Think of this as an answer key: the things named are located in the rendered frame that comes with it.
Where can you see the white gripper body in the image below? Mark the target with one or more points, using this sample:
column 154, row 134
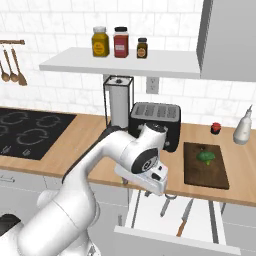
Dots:
column 143, row 184

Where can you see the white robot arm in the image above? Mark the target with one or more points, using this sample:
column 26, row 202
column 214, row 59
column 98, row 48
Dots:
column 73, row 200

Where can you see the dark wooden cutting board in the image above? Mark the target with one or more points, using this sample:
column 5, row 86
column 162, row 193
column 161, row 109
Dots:
column 206, row 175

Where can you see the green broccoli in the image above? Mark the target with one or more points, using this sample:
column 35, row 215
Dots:
column 205, row 156

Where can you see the grey peeler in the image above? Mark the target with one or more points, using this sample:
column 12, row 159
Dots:
column 165, row 206

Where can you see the grey cupboard door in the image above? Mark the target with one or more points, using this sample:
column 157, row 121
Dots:
column 108, row 206
column 240, row 230

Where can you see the open white drawer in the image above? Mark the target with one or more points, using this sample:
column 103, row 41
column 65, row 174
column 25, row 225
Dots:
column 166, row 243

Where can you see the black toaster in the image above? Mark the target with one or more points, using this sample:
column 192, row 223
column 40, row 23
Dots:
column 166, row 123

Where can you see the white paper towel roll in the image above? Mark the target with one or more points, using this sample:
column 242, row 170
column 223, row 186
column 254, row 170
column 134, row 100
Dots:
column 119, row 105

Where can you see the small red round object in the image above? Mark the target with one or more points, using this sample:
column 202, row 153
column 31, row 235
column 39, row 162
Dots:
column 216, row 128

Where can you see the grey drawer front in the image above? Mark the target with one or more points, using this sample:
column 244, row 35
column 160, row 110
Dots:
column 26, row 185

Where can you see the black hob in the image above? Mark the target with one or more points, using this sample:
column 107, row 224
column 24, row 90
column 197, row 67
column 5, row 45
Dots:
column 30, row 131

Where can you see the white bottle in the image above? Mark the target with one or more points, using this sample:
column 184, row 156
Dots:
column 242, row 131

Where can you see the small brown spice jar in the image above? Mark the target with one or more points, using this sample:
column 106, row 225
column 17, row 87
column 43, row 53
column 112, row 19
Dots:
column 142, row 49

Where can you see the red spice jar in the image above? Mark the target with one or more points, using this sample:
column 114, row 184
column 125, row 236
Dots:
column 121, row 43

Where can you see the yellow spice jar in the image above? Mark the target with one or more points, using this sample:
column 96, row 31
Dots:
column 100, row 44

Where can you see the wooden spatula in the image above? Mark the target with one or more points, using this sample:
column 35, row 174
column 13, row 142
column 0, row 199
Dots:
column 21, row 79

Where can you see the long wooden spoon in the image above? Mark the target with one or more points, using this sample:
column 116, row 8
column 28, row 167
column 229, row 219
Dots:
column 13, row 76

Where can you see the small wooden spoon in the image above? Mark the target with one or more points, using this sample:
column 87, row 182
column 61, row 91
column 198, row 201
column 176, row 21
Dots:
column 4, row 76

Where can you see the white wall socket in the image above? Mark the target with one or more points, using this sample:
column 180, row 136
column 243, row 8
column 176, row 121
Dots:
column 152, row 85

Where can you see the white wall shelf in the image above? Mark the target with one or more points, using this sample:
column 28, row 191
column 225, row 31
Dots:
column 116, row 65

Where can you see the grey wall cupboard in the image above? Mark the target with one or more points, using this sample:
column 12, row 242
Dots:
column 230, row 40

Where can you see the wooden wall rail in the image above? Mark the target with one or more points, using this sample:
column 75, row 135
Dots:
column 11, row 42

